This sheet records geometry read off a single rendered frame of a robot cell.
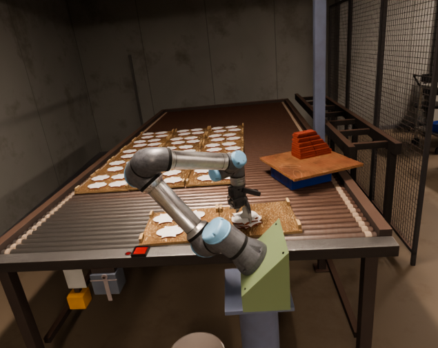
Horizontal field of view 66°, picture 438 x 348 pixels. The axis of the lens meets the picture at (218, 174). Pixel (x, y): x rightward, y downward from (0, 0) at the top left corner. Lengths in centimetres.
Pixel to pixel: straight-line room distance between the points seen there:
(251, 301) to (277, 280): 13
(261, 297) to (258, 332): 24
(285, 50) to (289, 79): 51
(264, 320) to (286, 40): 567
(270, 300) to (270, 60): 561
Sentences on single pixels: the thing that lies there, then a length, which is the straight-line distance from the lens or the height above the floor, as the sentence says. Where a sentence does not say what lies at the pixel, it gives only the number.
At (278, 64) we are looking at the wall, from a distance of 665.
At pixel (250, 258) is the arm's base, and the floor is 105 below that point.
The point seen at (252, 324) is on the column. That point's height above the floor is 74.
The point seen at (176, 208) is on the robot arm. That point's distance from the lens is 142.
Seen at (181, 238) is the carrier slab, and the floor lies 94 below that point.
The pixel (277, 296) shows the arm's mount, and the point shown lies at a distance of 137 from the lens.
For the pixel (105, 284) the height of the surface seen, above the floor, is 78.
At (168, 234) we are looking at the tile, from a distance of 181.
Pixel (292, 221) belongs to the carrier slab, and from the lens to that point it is 184.
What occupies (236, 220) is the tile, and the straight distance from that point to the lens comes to 178.
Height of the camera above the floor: 183
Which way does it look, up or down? 20 degrees down
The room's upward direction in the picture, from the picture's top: 6 degrees counter-clockwise
